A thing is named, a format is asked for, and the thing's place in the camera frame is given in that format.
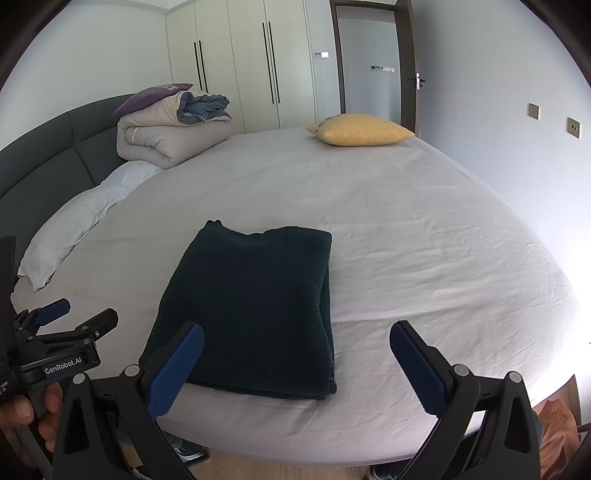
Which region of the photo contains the dark grey padded headboard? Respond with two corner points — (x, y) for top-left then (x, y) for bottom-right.
(0, 93), (139, 241)

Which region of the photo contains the purple pillow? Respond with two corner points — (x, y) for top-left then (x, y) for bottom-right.
(113, 83), (194, 117)

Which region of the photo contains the white pillow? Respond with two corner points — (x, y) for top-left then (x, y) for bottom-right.
(17, 161), (162, 292)

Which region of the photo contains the beige folded duvet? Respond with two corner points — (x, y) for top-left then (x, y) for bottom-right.
(116, 90), (233, 169)

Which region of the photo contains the yellow pillow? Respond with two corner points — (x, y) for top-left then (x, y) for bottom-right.
(305, 114), (415, 147)

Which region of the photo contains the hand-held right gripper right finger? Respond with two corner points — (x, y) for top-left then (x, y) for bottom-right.
(389, 320), (543, 480)

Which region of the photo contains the orange bag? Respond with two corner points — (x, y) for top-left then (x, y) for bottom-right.
(538, 399), (579, 478)

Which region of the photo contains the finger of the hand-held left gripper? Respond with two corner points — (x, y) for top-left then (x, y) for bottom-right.
(28, 308), (120, 352)
(14, 298), (72, 330)

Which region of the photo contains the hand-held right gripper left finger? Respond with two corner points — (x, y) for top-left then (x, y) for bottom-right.
(51, 320), (206, 480)

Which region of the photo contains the grey shoe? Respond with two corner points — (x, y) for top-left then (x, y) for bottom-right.
(166, 434), (205, 460)

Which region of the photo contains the person's left hand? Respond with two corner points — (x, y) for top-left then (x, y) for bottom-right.
(0, 383), (64, 455)

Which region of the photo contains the dark green knit sweater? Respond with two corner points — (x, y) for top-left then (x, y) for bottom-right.
(139, 220), (338, 401)

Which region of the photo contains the white wardrobe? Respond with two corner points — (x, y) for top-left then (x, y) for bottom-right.
(166, 0), (342, 134)

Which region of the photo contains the brown wooden door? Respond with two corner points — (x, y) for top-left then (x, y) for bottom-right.
(330, 0), (426, 138)

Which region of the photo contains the blue-grey crumpled cloth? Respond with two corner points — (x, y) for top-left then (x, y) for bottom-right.
(178, 91), (230, 124)

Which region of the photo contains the bed with white sheet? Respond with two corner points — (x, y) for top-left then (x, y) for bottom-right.
(9, 127), (581, 467)

